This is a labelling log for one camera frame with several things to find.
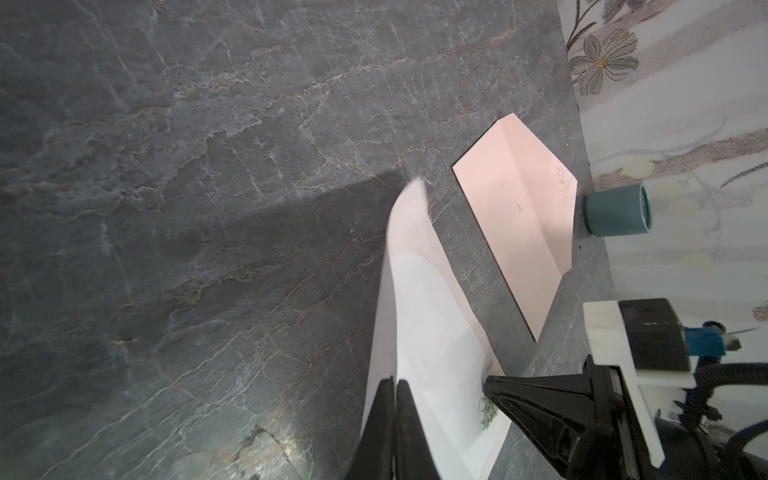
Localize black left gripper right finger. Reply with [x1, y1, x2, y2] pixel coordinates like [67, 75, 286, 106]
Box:
[394, 379, 440, 480]

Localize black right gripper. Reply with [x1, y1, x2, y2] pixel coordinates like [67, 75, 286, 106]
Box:
[483, 357, 767, 479]

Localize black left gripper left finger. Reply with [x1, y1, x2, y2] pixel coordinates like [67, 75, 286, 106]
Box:
[346, 377, 396, 480]

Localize white letter paper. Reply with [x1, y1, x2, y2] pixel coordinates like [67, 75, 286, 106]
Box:
[363, 179, 510, 479]

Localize pink paper envelope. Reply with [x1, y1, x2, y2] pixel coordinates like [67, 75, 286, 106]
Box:
[453, 114, 578, 339]

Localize teal ceramic cup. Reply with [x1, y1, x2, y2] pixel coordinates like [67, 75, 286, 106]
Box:
[585, 183, 652, 238]

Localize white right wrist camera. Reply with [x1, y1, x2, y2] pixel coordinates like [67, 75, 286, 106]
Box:
[582, 298, 742, 469]

